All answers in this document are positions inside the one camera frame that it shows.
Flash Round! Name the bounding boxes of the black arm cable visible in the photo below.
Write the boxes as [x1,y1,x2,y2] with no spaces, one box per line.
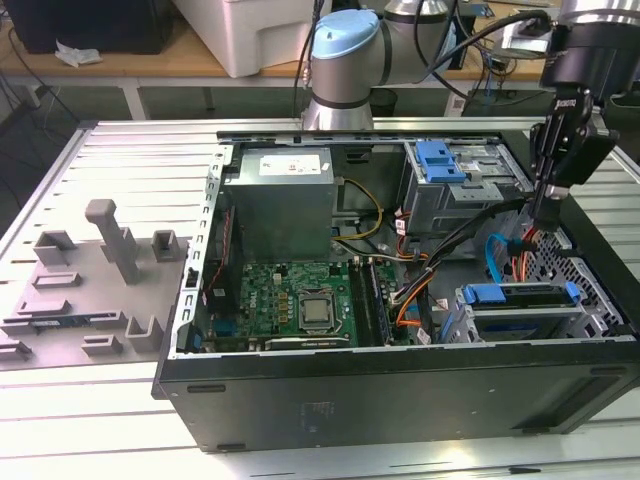
[294,0,322,124]

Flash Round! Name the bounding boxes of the metal disk bay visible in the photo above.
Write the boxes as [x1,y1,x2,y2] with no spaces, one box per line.
[439,272,629,347]

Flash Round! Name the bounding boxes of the silver CPU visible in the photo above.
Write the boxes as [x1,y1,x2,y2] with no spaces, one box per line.
[302,298,332,324]

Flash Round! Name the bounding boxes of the grey metal drive cage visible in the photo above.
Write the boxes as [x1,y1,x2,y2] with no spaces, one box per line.
[401,139,521,239]

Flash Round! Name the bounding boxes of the red orange power wire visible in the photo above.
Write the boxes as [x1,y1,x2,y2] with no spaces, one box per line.
[508,225,540,287]

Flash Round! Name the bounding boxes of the black PC case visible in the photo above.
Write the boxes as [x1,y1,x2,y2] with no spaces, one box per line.
[151,128,640,454]

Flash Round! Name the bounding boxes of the large black box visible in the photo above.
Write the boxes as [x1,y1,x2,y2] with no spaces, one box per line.
[3,0,176,56]

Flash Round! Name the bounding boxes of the black wire bundle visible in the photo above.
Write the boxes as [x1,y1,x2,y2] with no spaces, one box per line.
[389,199,531,307]

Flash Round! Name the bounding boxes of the thick black camera cable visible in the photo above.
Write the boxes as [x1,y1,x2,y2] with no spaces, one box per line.
[412,0,556,109]

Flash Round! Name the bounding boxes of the orange wire with white label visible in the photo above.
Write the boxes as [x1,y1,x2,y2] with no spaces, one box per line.
[393,209,431,264]

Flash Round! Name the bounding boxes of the hard disk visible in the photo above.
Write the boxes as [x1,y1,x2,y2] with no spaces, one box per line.
[462,282,580,342]

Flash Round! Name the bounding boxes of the blue plastic drive bracket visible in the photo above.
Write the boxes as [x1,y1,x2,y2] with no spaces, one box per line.
[414,141,474,184]

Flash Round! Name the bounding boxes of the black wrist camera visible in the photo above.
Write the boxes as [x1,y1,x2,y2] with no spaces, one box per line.
[554,124,621,187]

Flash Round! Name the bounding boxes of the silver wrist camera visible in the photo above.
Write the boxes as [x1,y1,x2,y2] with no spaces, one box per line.
[499,19,554,54]

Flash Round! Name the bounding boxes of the red black twisted wire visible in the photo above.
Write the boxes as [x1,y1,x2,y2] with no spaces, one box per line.
[202,208,236,304]

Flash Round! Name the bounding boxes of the yellow black wire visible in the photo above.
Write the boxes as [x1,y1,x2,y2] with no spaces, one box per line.
[331,178,385,251]

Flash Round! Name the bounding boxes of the grey parts rack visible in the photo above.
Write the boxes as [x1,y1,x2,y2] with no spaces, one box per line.
[0,198,194,372]

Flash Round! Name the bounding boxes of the blue RAM stick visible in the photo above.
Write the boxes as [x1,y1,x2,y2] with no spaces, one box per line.
[29,315,99,330]

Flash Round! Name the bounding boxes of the black case fan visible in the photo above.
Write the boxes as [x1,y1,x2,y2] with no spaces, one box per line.
[202,205,242,316]

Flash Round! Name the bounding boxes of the CPU socket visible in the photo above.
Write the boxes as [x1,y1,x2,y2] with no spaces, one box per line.
[296,289,342,335]

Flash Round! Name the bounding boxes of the crumpled white tissue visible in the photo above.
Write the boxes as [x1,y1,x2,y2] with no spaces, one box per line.
[53,40,104,69]

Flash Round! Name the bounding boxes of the wooden desk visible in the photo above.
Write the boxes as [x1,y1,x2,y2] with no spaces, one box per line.
[0,0,640,121]

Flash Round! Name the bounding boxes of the black graphics card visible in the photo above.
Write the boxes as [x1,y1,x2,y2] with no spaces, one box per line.
[263,335,352,352]

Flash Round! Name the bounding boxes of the green motherboard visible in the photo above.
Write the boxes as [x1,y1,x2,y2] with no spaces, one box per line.
[208,258,419,354]

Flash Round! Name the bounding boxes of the black RAM slot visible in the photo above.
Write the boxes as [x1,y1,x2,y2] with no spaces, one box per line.
[368,257,392,347]
[355,257,381,347]
[361,257,387,347]
[348,257,375,347]

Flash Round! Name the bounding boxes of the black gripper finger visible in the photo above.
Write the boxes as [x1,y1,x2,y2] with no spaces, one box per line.
[534,89,597,236]
[528,122,552,232]

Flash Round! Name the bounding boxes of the blue data wire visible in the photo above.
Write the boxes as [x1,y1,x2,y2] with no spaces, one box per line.
[483,231,525,287]

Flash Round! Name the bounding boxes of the grey power supply unit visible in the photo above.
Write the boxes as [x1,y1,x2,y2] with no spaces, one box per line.
[223,146,335,262]

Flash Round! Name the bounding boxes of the black waste bin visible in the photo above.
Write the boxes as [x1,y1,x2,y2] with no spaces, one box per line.
[372,89,400,119]

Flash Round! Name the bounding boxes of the white plastic box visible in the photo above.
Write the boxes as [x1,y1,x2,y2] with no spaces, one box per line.
[172,0,337,79]

